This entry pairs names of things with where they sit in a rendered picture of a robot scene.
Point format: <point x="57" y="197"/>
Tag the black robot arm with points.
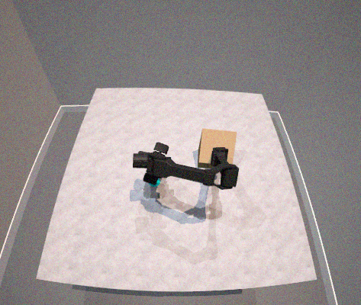
<point x="159" y="166"/>

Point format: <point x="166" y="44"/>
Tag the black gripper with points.
<point x="162" y="148"/>

